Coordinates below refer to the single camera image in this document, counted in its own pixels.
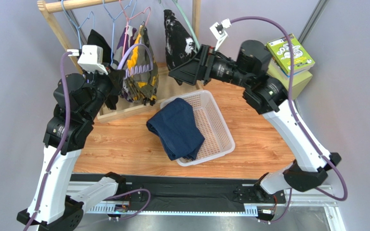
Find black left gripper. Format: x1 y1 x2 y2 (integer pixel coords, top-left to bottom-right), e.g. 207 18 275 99
82 63 126 122

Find lilac plastic hanger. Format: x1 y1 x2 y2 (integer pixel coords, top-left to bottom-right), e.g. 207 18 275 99
117 43 154 79

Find dark blue denim trousers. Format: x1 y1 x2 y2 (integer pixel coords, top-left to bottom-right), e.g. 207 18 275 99
146 98 205 161

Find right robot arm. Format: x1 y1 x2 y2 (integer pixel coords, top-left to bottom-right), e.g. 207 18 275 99
169 40 341 201

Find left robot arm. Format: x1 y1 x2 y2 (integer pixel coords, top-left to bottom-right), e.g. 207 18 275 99
17 67 126 231

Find grey yellow camouflage trousers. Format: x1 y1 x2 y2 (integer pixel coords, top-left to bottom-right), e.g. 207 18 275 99
123 25 159 106

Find black white splattered trousers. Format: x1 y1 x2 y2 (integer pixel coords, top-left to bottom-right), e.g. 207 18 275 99
163 9 197 71

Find purple grey patterned trousers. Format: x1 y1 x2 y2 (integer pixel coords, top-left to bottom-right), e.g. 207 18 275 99
111 26 137 103

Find pink hanger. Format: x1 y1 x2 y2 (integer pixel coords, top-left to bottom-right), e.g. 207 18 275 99
119 0 152 55

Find mint green hanger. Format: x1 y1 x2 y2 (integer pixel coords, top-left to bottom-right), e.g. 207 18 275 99
172 0 200 51

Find light blue hanger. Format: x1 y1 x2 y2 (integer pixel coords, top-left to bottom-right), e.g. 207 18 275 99
59 0 95 49

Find white perforated plastic basket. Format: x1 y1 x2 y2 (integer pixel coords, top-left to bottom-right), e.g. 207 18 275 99
160 90 236 167

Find blue book under stack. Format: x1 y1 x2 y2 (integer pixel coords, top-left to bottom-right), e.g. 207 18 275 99
268 60 309 78

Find green cover book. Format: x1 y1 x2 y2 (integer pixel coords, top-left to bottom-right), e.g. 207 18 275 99
266 33 316 77

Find wooden clothes rack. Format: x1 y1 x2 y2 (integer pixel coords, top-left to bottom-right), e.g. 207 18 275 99
37 0 203 123

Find green drawer cabinet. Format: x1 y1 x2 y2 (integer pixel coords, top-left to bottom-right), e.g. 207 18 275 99
267 67 313 100

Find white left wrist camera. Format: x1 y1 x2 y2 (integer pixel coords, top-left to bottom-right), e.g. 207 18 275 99
67 45 108 75

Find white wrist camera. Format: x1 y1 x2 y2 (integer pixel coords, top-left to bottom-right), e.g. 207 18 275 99
210 18 231 51
67 45 108 75

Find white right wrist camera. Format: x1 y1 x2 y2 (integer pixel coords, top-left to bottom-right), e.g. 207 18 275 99
210 18 231 51

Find blue wire hanger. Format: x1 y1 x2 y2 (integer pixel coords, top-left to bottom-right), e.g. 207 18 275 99
102 0 123 66

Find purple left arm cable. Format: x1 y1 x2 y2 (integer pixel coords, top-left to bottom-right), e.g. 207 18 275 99
23 52 152 231

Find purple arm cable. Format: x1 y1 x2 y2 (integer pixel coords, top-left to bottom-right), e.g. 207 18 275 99
23 52 152 231
230 16 348 223

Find aluminium corner post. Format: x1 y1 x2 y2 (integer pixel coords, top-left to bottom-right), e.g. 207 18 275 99
298 0 329 43

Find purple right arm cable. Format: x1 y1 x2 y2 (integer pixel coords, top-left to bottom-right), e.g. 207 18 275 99
230 16 348 223

